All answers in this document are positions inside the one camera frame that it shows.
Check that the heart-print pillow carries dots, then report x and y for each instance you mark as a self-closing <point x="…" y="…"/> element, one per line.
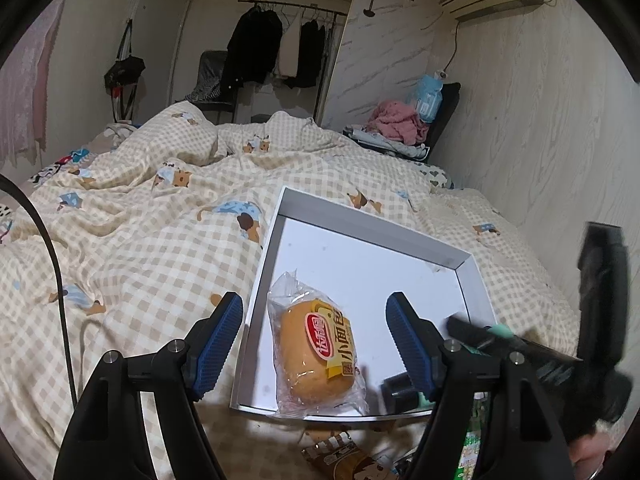
<point x="435" y="175"/>

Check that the dark hanging garments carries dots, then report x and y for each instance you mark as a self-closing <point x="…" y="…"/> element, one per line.
<point x="310" y="52"/>

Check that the grey striped chair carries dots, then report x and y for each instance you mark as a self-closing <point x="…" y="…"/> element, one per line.
<point x="212" y="77"/>

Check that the colourful printed bed sheet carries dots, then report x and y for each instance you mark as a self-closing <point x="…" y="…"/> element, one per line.
<point x="60" y="165"/>

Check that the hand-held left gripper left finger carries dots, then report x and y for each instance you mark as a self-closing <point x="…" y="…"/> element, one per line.
<point x="220" y="340"/>

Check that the green striped snack packet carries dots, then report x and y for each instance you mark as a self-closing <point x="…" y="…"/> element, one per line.
<point x="472" y="452"/>

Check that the white sliding door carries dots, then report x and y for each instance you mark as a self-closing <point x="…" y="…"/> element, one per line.
<point x="160" y="50"/>

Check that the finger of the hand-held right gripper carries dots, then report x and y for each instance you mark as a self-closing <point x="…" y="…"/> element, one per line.
<point x="480" y="332"/>
<point x="400" y="390"/>

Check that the white shallow cardboard box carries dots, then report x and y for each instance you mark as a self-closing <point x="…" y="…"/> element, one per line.
<point x="360" y="270"/>

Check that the white hanging garment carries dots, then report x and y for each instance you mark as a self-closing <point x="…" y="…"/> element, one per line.
<point x="290" y="45"/>

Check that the pink curtain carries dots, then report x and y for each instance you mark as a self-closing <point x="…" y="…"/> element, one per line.
<point x="27" y="90"/>

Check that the black chair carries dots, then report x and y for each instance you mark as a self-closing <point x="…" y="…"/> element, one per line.
<point x="445" y="110"/>

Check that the black clothes rack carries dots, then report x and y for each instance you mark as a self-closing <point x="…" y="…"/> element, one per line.
<point x="300" y="8"/>

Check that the pink crumpled cloth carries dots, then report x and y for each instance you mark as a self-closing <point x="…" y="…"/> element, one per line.
<point x="395" y="120"/>

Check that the blue wipes pack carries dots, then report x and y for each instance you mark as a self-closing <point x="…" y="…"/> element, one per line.
<point x="427" y="97"/>

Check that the pile of clothes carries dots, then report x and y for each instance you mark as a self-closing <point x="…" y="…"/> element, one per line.
<point x="390" y="146"/>

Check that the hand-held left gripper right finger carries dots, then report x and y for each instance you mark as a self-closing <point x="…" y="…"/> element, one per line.
<point x="407" y="345"/>

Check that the beige checked dog-print blanket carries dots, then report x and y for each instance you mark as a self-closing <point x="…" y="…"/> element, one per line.
<point x="150" y="260"/>

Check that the packaged orange bread bun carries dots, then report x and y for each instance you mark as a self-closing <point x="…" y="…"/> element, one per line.
<point x="312" y="355"/>

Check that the brown patterned snack packet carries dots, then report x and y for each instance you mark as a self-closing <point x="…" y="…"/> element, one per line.
<point x="340" y="457"/>

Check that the person's right hand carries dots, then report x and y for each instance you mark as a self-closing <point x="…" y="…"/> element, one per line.
<point x="590" y="452"/>

